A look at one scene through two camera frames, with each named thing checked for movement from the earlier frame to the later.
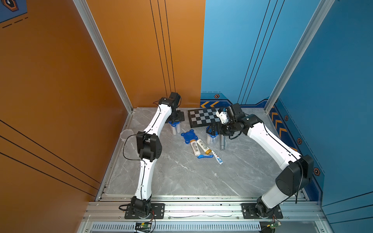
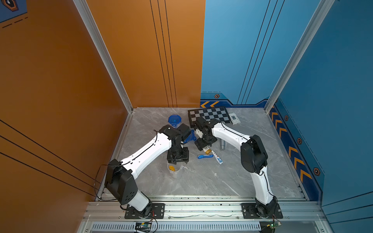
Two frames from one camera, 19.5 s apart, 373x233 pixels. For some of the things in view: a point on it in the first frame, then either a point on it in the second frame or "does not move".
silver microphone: [222, 138] does not move
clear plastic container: [127, 136] to [173, 168]
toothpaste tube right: [218, 158] does not move
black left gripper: [180, 116] to [185, 157]
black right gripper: [219, 129] to [199, 144]
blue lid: [189, 136] does not move
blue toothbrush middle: [203, 156] does not move
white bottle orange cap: [205, 148] does not move
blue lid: [175, 123] does not move
